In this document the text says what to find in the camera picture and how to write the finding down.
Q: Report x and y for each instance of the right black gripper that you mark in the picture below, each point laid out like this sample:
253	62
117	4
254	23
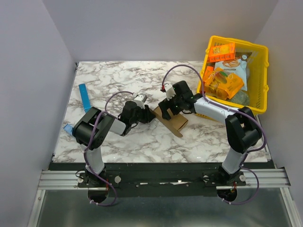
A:
165	108

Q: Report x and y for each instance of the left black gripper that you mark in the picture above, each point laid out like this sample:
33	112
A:
148	116

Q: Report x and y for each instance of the brown cardboard box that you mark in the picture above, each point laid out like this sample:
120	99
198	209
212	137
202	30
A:
176	124

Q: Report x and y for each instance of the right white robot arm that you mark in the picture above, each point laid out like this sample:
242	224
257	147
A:
241	126

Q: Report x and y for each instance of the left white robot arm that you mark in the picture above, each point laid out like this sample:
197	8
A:
91	130

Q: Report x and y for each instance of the long blue box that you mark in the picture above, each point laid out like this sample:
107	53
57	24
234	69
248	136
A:
84	97

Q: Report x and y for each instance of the orange snack box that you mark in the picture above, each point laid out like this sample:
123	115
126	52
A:
222	53

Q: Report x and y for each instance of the small blue box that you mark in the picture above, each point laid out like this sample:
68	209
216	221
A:
68	128

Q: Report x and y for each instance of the orange mango snack bag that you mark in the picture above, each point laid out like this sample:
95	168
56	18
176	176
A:
222	84

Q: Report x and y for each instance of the small orange packet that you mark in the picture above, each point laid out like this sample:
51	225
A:
208	70

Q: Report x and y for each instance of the green textured pouch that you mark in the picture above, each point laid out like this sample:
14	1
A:
240	98

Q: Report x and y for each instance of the light blue snack bag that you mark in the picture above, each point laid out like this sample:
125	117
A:
237	66

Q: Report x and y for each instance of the yellow plastic basket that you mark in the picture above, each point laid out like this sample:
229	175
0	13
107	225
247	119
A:
257	64

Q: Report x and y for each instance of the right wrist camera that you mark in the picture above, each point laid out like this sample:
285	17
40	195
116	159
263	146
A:
169	90

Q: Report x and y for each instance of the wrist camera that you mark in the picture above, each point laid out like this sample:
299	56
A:
169	90
140	100

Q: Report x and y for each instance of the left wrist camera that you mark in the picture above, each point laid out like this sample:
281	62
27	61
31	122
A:
140	100

